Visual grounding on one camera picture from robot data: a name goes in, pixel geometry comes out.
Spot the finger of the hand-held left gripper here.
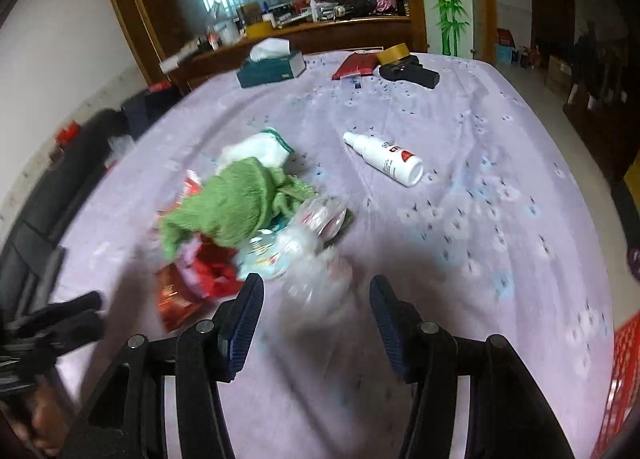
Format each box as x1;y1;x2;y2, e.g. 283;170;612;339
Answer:
10;290;104;326
20;311;107;357

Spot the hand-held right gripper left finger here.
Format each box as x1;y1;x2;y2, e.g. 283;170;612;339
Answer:
60;273;266;459

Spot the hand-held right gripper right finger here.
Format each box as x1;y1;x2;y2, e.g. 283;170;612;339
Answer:
369;275;576;459

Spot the teal white wrapper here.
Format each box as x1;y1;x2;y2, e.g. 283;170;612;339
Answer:
235;219;301;282

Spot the dark red snack packet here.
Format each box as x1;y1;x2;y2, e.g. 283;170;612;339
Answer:
156;261;207;332

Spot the clear plastic bottle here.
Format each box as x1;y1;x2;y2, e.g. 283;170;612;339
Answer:
270;193;361;335

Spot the green towel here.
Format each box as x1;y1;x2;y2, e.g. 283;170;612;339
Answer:
159;156;318;260

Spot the red white wrapper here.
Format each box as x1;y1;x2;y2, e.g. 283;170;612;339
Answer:
177;169;206;204

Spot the red plastic mesh basket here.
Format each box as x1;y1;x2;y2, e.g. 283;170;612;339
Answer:
595;311;640;459

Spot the person's left hand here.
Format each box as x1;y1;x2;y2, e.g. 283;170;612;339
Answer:
27;381;73;456

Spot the black sofa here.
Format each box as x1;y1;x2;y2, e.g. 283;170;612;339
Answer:
0;109;131;320

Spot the white red packet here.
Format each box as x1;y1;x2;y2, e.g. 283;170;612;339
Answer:
343;131;425;187

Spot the small red item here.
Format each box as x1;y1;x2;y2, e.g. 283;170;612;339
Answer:
55;121;81;144

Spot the crumpled white wrapper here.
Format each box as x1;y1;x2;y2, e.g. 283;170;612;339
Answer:
216;127;296;174

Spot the purple floral tablecloth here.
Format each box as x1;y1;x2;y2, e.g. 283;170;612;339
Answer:
50;51;621;459

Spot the dark blue bag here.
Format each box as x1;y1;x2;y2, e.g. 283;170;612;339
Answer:
120;84;183;140

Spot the black cloth item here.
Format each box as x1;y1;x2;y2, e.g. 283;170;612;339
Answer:
378;55;441;88

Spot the dark green tissue box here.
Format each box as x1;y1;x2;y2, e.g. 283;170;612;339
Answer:
236;38;307;88

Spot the red booklet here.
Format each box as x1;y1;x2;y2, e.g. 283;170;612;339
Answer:
331;50;383;80

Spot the brown tape roll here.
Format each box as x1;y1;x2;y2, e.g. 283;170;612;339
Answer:
376;43;413;66

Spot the wooden counter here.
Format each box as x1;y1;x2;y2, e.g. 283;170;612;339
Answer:
160;14;416;84

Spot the cardboard box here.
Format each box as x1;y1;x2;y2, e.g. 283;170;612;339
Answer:
545;55;573;90

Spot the pile of assorted counter items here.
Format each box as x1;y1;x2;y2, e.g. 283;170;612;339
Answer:
160;0;411;74

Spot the dark wooden door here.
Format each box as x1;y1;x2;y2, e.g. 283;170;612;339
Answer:
527;0;576;50

